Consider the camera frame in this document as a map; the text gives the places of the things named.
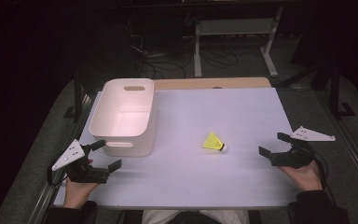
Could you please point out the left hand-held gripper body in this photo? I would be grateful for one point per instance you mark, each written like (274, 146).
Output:
(82, 172)

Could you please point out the black metal stand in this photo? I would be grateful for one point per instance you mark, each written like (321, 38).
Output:
(78, 93)
(335, 93)

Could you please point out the light wooden board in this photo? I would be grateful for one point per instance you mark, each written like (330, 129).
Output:
(211, 83)

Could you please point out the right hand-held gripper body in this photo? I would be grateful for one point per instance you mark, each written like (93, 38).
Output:
(295, 155)

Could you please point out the yellow shuttlecock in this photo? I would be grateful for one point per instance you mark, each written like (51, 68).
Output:
(213, 143)

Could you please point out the metal frame rail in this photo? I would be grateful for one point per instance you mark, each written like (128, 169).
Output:
(354, 155)
(43, 199)

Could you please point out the person's left hand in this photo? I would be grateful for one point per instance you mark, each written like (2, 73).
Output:
(77, 193)

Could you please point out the person's legs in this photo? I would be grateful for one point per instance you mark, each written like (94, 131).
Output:
(195, 217)

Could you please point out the person's right hand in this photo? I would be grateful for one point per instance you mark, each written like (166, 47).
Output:
(304, 179)

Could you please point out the white plastic bin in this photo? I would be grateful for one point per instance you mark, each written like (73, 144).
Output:
(122, 115)

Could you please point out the white metal stand frame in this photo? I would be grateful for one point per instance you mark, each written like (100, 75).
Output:
(234, 26)

